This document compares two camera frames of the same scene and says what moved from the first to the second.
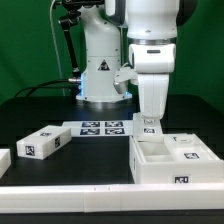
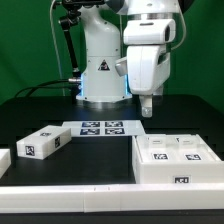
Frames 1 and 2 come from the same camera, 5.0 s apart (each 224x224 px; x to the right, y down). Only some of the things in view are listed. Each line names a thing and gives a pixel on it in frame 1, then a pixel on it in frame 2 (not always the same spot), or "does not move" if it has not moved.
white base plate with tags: (100, 128) does not move
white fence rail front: (110, 198) does not move
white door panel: (146, 126) → (158, 148)
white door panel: (188, 147) does not move
